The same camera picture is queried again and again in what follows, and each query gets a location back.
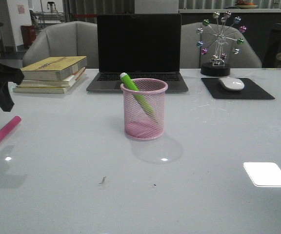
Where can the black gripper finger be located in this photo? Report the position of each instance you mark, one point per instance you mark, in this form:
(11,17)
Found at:
(6,103)

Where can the pink highlighter pen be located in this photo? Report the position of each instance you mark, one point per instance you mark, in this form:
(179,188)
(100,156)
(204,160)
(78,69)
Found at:
(10,126)

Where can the green highlighter pen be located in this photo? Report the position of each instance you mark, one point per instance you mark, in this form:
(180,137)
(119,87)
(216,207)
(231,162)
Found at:
(128,82)

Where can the pink mesh pen holder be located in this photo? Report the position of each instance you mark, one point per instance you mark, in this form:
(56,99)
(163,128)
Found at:
(137,124)

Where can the red trash bin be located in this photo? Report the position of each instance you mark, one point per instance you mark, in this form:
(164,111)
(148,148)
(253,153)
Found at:
(28,35)

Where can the top yellow book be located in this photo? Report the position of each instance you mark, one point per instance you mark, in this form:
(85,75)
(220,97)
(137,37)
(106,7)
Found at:
(54,68)

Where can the yellow book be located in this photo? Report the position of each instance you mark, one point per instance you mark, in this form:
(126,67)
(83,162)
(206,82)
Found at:
(47,89)
(54,68)

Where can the bottom yellow book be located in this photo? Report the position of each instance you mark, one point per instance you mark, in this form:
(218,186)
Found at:
(47,89)

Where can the middle white book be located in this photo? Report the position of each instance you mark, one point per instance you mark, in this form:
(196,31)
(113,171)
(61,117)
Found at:
(69,81)

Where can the grey chair left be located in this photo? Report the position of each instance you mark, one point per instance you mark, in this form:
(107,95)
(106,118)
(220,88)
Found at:
(76,38)

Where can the grey chair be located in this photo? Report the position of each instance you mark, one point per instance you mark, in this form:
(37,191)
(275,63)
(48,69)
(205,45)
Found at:
(76,38)
(190,56)

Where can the grey laptop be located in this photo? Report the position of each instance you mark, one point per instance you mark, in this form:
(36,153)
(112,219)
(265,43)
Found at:
(143,46)

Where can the grey chair right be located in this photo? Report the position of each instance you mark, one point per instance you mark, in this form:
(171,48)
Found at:
(190,56)

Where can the black mouse pad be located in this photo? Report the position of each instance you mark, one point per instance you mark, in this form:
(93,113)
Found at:
(249,90)

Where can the ferris wheel desk ornament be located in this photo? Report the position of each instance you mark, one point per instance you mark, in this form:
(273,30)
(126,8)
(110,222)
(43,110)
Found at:
(219,40)

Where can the white computer mouse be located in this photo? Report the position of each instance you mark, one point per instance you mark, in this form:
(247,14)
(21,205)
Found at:
(231,84)

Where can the fruit bowl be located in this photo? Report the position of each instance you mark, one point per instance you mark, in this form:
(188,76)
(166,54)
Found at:
(244,4)

